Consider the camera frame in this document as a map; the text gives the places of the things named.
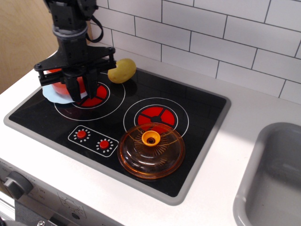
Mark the orange transparent pot lid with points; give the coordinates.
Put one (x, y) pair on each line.
(150, 151)

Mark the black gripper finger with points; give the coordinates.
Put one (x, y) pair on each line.
(91, 82)
(73, 88)

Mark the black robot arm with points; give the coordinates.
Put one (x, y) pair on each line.
(70, 19)

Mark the wooden side panel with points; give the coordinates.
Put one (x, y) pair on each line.
(26, 38)

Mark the red plastic cup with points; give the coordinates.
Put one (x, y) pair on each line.
(61, 88)

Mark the black toy stove top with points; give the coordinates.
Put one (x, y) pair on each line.
(91, 130)

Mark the grey oven knob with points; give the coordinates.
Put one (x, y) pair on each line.
(17, 185)

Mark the grey oven front panel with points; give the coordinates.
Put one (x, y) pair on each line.
(53, 205)

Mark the yellow toy potato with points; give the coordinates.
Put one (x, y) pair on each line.
(125, 69)

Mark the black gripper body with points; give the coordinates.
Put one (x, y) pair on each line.
(74, 57)

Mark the light blue plate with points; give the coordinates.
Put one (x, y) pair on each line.
(50, 94)

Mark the grey sink basin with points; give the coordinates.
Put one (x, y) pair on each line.
(270, 191)

